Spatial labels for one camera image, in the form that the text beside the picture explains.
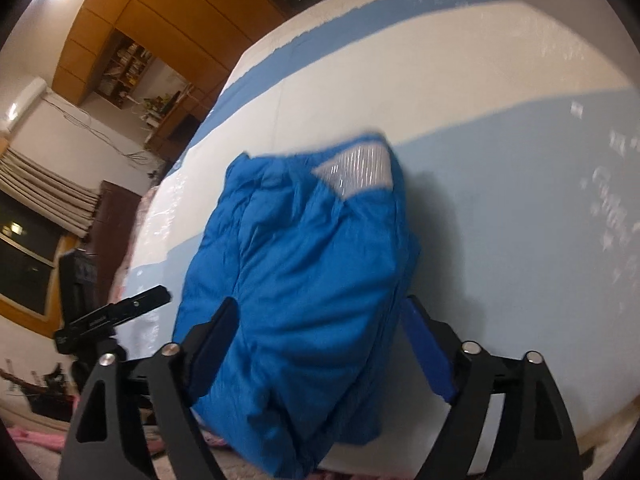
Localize striped curtain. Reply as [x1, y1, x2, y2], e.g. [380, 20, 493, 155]
[0, 147, 102, 237]

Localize dark wooden headboard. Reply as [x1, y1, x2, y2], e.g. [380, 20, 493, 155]
[87, 180, 144, 302]

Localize wooden shelf with books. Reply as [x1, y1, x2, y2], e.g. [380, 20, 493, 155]
[94, 30, 155, 111]

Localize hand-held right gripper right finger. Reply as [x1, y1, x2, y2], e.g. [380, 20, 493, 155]
[402, 295, 583, 480]

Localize pink cloth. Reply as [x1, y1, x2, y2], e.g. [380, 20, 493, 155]
[7, 425, 69, 459]

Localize wooden desk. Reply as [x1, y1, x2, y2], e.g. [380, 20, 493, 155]
[144, 85, 217, 162]

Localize dark window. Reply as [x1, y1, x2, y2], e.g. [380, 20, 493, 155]
[0, 190, 64, 317]

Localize white air conditioner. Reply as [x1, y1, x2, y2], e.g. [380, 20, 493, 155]
[0, 77, 47, 134]

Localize blue and white blanket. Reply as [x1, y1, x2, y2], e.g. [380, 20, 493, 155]
[110, 0, 640, 476]

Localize blue padded jacket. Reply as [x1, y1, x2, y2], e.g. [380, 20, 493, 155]
[172, 132, 422, 479]

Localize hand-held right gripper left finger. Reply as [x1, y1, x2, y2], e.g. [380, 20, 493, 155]
[57, 296, 241, 480]

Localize wall cables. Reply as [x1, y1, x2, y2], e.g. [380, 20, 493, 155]
[42, 94, 152, 167]

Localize white mattress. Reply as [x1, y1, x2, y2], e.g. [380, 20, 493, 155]
[200, 0, 451, 126]

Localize wooden wardrobe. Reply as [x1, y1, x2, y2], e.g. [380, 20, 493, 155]
[52, 0, 407, 107]

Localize pink floral quilt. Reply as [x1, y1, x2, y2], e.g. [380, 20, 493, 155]
[112, 200, 156, 306]

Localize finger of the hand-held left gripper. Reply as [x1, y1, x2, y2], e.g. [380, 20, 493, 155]
[102, 285, 172, 323]

